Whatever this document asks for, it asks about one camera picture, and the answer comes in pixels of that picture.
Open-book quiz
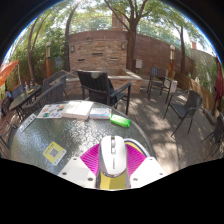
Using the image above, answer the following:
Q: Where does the yellow square code card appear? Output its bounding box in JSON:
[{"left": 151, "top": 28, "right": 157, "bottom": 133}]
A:
[{"left": 42, "top": 141, "right": 68, "bottom": 167}]

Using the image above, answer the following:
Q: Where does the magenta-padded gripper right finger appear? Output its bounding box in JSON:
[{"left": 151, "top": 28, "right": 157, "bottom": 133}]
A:
[{"left": 123, "top": 142, "right": 169, "bottom": 189}]

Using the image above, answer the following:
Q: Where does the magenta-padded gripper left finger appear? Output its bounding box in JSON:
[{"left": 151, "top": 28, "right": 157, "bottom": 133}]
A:
[{"left": 57, "top": 143, "right": 101, "bottom": 190}]

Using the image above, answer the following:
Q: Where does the large tree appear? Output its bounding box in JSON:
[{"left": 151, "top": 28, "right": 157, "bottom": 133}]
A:
[{"left": 104, "top": 0, "right": 158, "bottom": 73}]

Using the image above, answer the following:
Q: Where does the grey wicker chair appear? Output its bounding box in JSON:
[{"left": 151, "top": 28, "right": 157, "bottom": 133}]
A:
[
  {"left": 21, "top": 81, "right": 68, "bottom": 118},
  {"left": 41, "top": 70, "right": 68, "bottom": 94}
]

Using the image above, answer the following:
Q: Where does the white computer mouse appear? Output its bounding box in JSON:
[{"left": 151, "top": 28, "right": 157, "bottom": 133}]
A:
[{"left": 96, "top": 134, "right": 131, "bottom": 183}]

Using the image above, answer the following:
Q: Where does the yellow duck-shaped mouse pad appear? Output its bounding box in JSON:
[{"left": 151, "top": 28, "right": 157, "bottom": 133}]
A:
[{"left": 99, "top": 138, "right": 151, "bottom": 191}]

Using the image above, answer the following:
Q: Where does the grey wall box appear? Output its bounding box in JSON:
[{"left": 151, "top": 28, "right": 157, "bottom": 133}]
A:
[{"left": 134, "top": 58, "right": 144, "bottom": 70}]

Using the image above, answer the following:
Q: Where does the orange parasol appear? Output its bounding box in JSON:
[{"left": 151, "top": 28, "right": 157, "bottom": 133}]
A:
[{"left": 0, "top": 59, "right": 19, "bottom": 88}]

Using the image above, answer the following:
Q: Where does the black metal mesh chair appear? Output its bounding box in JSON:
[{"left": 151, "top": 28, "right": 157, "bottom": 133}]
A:
[
  {"left": 201, "top": 113, "right": 224, "bottom": 161},
  {"left": 163, "top": 89, "right": 204, "bottom": 138},
  {"left": 0, "top": 119, "right": 18, "bottom": 158}
]

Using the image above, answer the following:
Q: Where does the closed red parasol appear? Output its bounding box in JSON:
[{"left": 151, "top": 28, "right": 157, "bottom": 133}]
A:
[{"left": 213, "top": 54, "right": 224, "bottom": 116}]

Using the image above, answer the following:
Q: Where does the white licence plate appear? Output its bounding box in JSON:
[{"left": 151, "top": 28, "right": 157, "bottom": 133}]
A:
[{"left": 19, "top": 113, "right": 38, "bottom": 134}]

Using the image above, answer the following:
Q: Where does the black slatted chair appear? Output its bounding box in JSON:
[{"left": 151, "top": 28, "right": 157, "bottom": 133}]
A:
[{"left": 76, "top": 69, "right": 133, "bottom": 116}]

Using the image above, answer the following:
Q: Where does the blue-grey chair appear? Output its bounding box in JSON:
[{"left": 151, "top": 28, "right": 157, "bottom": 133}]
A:
[{"left": 9, "top": 83, "right": 25, "bottom": 99}]

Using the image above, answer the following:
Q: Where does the wooden lamp post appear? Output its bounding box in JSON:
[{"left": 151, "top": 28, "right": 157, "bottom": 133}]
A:
[
  {"left": 45, "top": 41, "right": 53, "bottom": 79},
  {"left": 168, "top": 44, "right": 176, "bottom": 79}
]

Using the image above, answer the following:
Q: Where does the small pale blue book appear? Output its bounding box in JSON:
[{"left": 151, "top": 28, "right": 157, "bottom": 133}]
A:
[{"left": 89, "top": 107, "right": 112, "bottom": 120}]

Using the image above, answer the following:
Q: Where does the thick white book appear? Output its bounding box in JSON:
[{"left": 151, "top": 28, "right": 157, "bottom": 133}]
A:
[{"left": 60, "top": 100, "right": 95, "bottom": 121}]

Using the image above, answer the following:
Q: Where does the dark slatted chair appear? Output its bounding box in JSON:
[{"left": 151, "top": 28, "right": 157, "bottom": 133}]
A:
[{"left": 146, "top": 66, "right": 176, "bottom": 104}]

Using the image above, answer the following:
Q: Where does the dark patio table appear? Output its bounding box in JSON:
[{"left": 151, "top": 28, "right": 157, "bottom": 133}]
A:
[{"left": 8, "top": 84, "right": 43, "bottom": 121}]

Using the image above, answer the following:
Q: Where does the small green bar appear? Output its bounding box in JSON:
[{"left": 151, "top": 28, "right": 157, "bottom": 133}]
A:
[{"left": 109, "top": 113, "right": 132, "bottom": 128}]

